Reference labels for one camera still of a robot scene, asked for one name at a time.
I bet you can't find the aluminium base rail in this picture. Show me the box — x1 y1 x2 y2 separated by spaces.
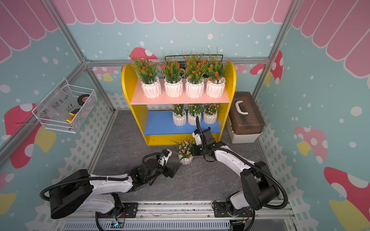
52 200 299 231

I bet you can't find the black tape roll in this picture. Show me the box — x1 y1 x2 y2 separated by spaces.
77 94 90 106

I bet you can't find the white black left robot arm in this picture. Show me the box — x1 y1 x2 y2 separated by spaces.
40 149 181 219

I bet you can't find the orange flower pot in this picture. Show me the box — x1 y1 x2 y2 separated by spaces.
184 53 208 99
206 51 227 98
129 47 162 99
159 55 184 98

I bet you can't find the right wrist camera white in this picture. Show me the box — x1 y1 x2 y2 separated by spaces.
192 130 203 146

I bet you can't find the black mesh wire basket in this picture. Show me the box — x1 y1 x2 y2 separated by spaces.
164 54 224 79

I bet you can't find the yellow pink blue wooden rack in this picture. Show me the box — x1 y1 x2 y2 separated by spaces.
121 63 237 146

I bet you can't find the white box with brown lid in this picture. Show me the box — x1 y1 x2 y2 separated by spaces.
226 92 265 144

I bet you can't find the clear wall-mounted wire basket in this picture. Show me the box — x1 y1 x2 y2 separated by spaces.
32 79 98 134

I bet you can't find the pink flower pot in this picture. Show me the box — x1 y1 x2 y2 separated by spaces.
203 103 220 125
173 138 195 165
171 104 187 127
187 104 203 126

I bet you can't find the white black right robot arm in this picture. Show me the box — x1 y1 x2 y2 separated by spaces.
192 118 288 216

